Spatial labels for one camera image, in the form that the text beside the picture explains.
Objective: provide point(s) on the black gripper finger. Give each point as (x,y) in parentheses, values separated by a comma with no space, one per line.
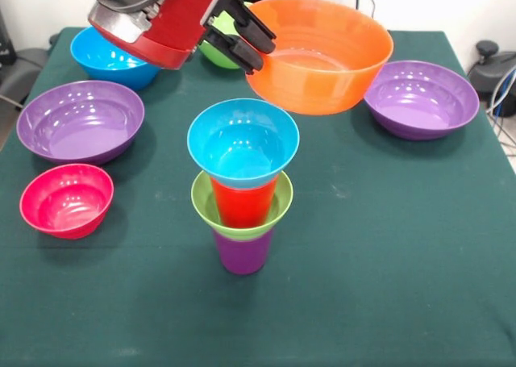
(252,26)
(235,50)

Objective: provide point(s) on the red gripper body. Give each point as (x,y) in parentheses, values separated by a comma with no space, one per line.
(177,24)

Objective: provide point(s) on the small blue bowl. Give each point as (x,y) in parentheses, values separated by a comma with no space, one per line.
(242,141)

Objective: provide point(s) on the orange bowl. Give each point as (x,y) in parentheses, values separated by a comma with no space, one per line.
(322,84)

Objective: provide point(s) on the red cup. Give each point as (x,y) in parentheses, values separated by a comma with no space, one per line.
(242,205)

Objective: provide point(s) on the small green bowl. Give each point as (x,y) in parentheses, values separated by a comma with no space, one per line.
(201,205)

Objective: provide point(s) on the purple cup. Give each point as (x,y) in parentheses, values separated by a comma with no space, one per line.
(242,258)

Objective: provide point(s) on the large green bowl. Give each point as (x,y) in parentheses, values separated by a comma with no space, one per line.
(217,58)

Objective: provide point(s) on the large blue bowl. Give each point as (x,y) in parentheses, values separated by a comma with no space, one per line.
(105,68)

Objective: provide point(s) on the wide purple bowl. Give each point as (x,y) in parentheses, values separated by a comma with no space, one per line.
(427,105)
(80,133)

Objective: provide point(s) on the black office chair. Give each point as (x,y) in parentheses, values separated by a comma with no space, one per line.
(24,68)

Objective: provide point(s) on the pink bowl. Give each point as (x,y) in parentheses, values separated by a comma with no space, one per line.
(64,209)

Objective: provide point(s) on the black grey machine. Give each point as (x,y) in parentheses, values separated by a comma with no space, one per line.
(496,68)

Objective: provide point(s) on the dark green tablecloth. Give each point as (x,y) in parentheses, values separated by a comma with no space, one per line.
(242,322)

